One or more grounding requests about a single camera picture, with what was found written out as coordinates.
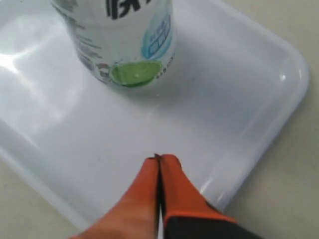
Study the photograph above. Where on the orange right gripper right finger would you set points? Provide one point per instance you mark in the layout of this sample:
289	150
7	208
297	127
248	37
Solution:
186	213

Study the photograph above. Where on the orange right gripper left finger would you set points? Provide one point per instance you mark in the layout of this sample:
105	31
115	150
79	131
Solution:
136	214

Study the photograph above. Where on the clear plastic drink bottle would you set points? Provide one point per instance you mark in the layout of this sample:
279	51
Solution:
128	43

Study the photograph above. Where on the white rectangular plastic tray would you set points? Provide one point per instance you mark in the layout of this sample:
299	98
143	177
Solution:
79	143

